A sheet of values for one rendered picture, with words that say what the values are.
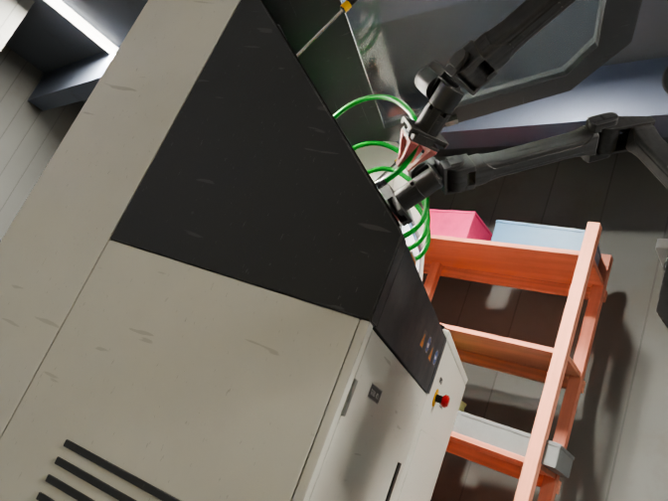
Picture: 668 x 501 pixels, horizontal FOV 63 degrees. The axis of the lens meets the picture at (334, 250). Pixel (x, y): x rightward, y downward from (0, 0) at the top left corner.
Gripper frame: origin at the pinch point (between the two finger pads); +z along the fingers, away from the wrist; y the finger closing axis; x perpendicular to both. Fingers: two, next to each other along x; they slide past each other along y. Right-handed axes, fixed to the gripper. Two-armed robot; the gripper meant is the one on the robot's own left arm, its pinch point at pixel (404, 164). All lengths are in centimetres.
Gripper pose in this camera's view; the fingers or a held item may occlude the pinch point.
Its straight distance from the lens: 126.0
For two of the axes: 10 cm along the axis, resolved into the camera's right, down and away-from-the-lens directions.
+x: 2.0, 6.0, -7.7
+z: -4.6, 7.5, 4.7
